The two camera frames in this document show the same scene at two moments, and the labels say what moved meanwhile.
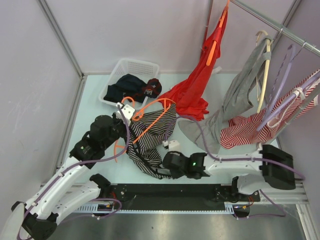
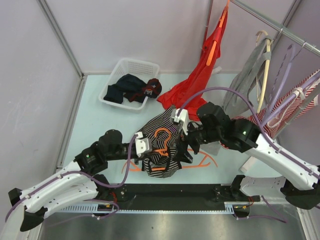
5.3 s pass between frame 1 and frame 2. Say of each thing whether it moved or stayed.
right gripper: moved
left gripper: moved
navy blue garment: stayed
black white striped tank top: moved
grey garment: stayed
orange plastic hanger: moved
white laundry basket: stayed
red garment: stayed
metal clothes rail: stayed
